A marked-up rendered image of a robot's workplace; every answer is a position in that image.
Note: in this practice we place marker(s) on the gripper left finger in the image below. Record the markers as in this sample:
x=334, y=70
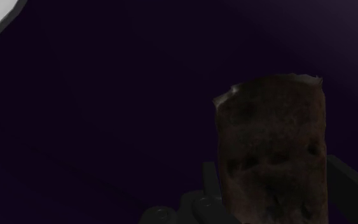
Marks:
x=204, y=204

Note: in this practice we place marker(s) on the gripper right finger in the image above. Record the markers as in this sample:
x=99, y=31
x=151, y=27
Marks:
x=349, y=186

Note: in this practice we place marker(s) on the brown bread slice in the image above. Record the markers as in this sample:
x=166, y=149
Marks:
x=271, y=149

